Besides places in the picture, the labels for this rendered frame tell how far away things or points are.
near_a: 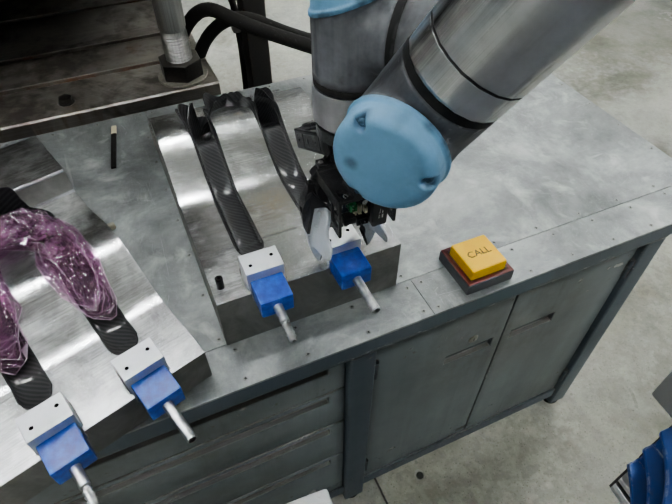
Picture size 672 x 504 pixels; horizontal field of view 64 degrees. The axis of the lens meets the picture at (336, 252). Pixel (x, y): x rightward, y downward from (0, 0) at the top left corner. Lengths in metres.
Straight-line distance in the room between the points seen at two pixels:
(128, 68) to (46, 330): 0.84
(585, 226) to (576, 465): 0.83
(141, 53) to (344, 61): 1.04
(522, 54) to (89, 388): 0.58
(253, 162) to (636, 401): 1.34
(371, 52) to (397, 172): 0.16
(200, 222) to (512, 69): 0.57
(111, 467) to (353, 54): 0.70
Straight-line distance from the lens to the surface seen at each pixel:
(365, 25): 0.47
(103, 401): 0.69
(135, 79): 1.38
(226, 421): 0.91
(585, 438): 1.69
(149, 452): 0.92
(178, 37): 1.29
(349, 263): 0.69
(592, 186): 1.06
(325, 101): 0.52
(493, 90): 0.31
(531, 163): 1.07
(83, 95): 1.36
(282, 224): 0.77
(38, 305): 0.76
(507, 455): 1.60
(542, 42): 0.30
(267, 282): 0.67
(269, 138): 0.89
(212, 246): 0.75
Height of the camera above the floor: 1.42
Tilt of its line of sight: 47 degrees down
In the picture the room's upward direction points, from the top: straight up
